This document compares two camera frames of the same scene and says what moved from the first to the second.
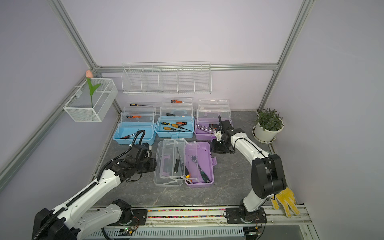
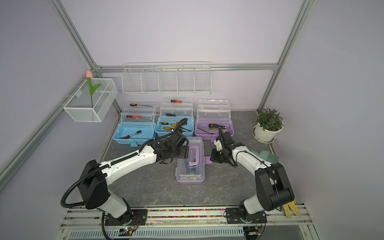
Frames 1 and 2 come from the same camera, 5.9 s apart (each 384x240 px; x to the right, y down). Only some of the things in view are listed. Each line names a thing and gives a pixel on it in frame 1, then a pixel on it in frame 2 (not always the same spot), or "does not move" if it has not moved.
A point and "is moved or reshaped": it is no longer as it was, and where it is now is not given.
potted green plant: [269, 123] does not move
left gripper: [153, 163] → [184, 152]
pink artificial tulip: [89, 75] does not move
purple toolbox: [178, 162] is moved or reshaped
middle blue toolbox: [176, 119] does not move
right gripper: [214, 149] → [213, 156]
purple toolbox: [207, 119] does not move
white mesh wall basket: [83, 107] does not move
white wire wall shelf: [191, 78] does not move
